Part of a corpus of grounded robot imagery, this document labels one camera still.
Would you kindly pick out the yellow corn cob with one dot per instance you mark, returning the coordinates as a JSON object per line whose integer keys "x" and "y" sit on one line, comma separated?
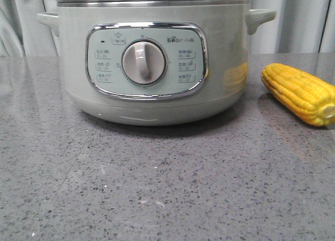
{"x": 305, "y": 95}

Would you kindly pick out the pale green electric cooking pot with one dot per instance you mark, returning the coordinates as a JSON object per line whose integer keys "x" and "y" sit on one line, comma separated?
{"x": 206, "y": 59}

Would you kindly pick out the beige round timer knob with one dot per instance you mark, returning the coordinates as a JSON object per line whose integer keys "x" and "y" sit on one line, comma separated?
{"x": 143, "y": 62}

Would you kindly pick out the white pleated curtain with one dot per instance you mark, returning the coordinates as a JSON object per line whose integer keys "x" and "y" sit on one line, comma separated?
{"x": 301, "y": 26}

